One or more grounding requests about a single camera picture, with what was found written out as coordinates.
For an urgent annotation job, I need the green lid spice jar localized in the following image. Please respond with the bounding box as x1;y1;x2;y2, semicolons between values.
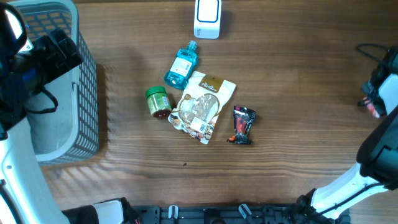
146;86;172;118

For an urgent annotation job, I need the blue mouthwash bottle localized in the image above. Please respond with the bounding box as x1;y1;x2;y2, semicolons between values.
164;40;198;90

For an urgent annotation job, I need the red black small packet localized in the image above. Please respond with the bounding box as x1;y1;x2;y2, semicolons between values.
227;106;256;144

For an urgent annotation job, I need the white brown snack pouch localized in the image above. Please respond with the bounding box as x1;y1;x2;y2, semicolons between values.
168;71;236;144

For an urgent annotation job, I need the red white small box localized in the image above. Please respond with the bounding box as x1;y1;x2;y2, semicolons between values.
363;97;380;119

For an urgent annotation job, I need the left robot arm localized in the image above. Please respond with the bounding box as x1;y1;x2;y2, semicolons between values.
1;2;142;223

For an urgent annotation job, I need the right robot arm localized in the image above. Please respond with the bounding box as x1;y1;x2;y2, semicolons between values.
292;44;397;223

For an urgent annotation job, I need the white barcode scanner box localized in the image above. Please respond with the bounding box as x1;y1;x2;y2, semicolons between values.
193;0;222;39

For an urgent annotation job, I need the grey plastic mesh basket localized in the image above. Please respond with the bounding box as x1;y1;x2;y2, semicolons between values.
12;1;99;166

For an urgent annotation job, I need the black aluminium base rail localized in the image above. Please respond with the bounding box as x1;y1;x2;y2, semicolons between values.
124;203;352;224

